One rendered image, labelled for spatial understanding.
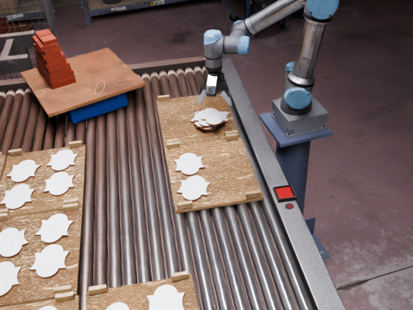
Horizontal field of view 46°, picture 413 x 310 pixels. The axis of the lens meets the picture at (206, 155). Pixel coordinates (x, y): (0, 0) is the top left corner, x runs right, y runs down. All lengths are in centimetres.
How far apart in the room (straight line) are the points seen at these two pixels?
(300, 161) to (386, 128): 165
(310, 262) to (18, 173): 126
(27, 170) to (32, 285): 63
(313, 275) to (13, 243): 107
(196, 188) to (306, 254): 51
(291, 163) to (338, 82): 218
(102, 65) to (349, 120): 215
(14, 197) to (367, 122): 283
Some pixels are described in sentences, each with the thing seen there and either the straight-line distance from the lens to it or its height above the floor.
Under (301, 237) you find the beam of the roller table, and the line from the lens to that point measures 182.
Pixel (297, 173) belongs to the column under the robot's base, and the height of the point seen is 62.
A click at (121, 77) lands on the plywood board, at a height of 104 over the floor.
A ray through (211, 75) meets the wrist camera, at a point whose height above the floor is 121.
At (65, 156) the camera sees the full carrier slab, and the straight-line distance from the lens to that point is 224.
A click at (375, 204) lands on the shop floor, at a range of 335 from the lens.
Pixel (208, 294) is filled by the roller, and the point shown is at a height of 92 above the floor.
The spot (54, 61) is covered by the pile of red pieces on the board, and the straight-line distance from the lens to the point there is 253.
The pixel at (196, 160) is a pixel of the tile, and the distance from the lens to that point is 208.
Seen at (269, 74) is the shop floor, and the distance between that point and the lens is 465.
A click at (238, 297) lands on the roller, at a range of 163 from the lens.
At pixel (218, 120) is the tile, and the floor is 100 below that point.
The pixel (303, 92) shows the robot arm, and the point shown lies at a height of 117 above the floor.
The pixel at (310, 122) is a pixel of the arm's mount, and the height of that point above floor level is 93.
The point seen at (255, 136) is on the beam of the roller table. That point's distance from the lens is 226.
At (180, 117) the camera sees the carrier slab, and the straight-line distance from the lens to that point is 239.
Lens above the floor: 225
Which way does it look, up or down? 38 degrees down
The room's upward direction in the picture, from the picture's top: 4 degrees counter-clockwise
